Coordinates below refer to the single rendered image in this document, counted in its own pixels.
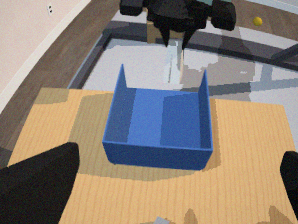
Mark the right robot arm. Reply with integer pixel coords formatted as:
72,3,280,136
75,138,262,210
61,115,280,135
153,0,205,33

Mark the blue open tray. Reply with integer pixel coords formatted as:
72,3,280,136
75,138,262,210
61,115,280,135
102,64,213,171

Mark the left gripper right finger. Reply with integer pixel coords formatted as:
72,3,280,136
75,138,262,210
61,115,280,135
280,151,298,221

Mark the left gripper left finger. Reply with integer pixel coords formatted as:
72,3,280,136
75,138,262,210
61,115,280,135
0,142,80,224

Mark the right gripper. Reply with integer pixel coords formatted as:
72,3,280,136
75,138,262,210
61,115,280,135
119,0,236,50

